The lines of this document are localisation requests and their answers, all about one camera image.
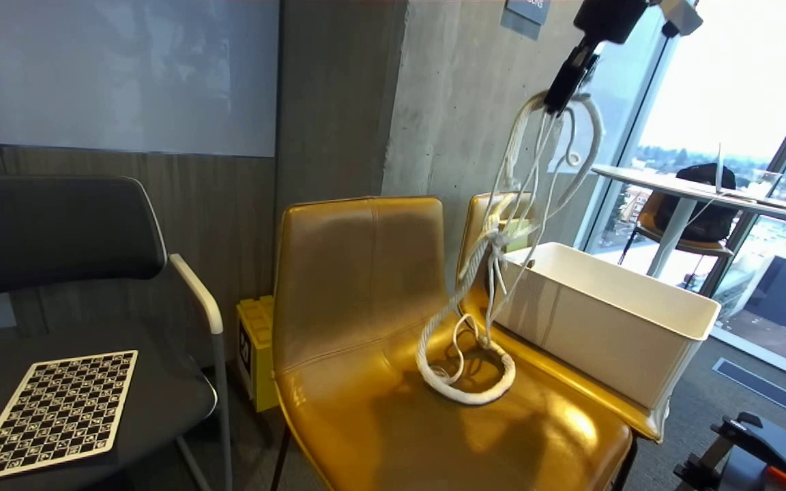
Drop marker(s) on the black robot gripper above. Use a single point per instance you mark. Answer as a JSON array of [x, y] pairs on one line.
[[600, 20]]

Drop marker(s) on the brown chair at table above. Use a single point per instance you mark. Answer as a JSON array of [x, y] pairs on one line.
[[709, 228]]

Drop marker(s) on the white plastic basket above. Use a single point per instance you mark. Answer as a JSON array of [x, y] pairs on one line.
[[622, 329]]

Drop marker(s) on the grey office chair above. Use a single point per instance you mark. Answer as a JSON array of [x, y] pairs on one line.
[[87, 267]]

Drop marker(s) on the white round table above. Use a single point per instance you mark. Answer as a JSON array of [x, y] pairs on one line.
[[712, 195]]

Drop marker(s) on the yellow box on floor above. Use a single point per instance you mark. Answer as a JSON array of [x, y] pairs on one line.
[[254, 318]]

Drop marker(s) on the black orange floor stand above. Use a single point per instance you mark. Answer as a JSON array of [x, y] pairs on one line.
[[748, 454]]

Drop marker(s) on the white perforated grid panel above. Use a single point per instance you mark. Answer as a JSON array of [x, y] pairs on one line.
[[63, 410]]

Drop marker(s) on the whiteboard on wall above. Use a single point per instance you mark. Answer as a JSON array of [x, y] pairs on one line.
[[141, 74]]

